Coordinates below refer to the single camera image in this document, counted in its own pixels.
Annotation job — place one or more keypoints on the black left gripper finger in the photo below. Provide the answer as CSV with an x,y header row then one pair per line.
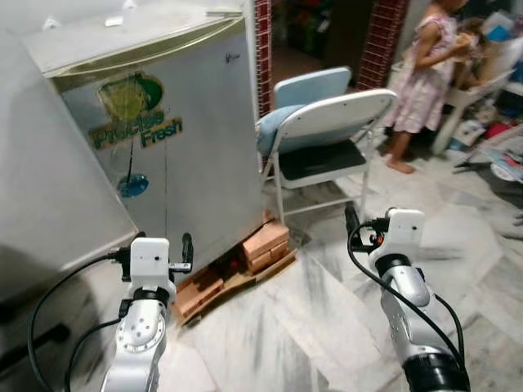
x,y
187,247

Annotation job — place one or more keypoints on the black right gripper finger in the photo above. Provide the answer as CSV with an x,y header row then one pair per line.
x,y
351,220

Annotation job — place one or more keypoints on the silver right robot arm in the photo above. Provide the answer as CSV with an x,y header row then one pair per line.
x,y
413,310

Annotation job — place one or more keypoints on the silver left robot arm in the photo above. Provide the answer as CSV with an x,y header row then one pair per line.
x,y
139,343

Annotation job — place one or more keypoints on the small white fridge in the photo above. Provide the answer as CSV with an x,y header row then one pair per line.
x,y
208,155

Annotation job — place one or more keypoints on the round blue sticker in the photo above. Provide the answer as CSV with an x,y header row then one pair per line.
x,y
132,186

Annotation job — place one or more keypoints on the white folding chair black seat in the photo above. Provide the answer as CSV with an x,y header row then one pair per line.
x,y
335,118

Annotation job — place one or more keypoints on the light blue cushion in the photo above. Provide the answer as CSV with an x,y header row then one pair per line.
x,y
315,86

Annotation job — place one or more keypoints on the printed papers pile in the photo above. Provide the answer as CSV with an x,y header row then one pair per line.
x,y
498,163

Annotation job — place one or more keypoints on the green Precise Fresh sticker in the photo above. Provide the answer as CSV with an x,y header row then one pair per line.
x,y
131,102

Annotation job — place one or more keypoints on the girl in pink dress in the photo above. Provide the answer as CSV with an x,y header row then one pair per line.
x,y
425,82

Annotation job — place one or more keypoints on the white plastic chair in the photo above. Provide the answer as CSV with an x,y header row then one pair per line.
x,y
470,94

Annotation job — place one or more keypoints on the wide red brick pillar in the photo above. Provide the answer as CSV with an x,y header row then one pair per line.
x,y
382,41

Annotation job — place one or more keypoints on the narrow red brick pillar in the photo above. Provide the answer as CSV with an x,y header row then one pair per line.
x,y
262,57

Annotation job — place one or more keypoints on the blue bag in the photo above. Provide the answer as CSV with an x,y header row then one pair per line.
x,y
498,26

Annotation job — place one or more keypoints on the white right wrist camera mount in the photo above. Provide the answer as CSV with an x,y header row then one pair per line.
x,y
400,233

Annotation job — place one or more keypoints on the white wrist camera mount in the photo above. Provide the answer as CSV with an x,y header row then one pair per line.
x,y
150,261
400,233

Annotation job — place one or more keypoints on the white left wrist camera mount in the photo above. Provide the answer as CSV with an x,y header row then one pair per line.
x,y
150,261

